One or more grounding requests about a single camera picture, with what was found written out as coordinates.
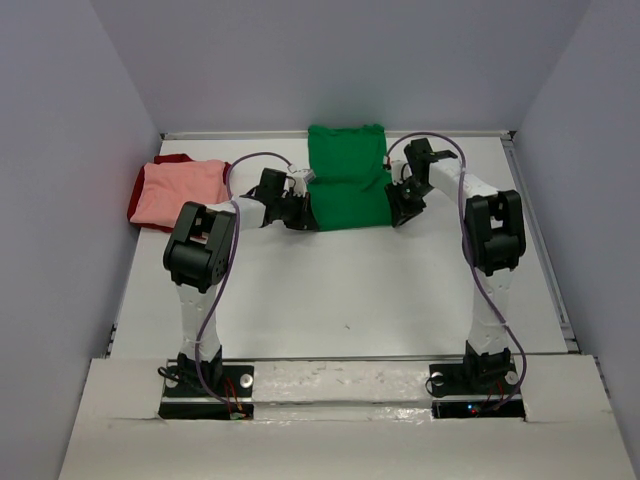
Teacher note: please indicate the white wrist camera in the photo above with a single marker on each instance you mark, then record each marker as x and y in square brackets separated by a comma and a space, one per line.
[299, 181]
[398, 169]

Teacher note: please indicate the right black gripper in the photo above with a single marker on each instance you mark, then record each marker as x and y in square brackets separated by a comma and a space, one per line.
[401, 210]

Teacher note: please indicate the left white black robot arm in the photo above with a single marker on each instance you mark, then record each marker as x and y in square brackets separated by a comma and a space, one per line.
[201, 252]

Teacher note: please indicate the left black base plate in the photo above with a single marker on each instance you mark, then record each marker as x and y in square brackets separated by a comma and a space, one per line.
[184, 398]

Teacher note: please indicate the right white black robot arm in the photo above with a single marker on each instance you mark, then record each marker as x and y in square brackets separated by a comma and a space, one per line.
[493, 241]

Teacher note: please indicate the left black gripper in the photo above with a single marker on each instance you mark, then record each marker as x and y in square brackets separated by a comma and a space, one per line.
[305, 219]

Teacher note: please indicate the green t shirt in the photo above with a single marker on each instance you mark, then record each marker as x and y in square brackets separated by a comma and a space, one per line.
[348, 191]

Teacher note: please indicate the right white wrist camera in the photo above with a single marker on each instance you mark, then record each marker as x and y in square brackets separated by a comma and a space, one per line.
[398, 169]

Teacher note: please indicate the pink folded t shirt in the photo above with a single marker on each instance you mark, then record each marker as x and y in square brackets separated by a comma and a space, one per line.
[175, 192]

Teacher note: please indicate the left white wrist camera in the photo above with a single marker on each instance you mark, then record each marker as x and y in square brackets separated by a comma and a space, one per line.
[299, 181]

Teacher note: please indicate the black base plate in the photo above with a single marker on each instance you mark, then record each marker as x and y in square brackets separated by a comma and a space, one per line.
[184, 398]
[455, 396]

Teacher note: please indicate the white foam front board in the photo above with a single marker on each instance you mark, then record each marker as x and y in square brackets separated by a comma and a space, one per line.
[347, 420]

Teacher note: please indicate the dark red folded t shirt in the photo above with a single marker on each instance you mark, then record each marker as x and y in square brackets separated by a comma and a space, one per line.
[135, 205]

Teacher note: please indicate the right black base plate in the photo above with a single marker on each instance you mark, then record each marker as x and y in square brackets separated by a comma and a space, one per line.
[455, 396]

